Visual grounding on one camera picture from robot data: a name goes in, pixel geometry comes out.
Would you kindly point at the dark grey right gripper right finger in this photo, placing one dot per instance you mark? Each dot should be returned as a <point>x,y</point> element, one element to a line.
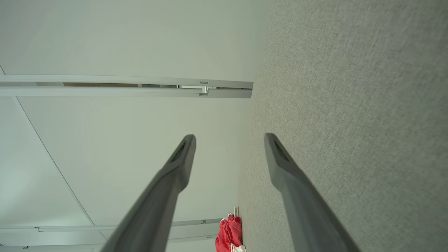
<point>308,217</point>

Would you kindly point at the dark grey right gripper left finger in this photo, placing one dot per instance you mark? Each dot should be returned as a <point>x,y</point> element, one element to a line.
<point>154,210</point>

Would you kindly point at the red shorts white stripes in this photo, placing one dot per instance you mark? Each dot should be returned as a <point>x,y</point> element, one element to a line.
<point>229,232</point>

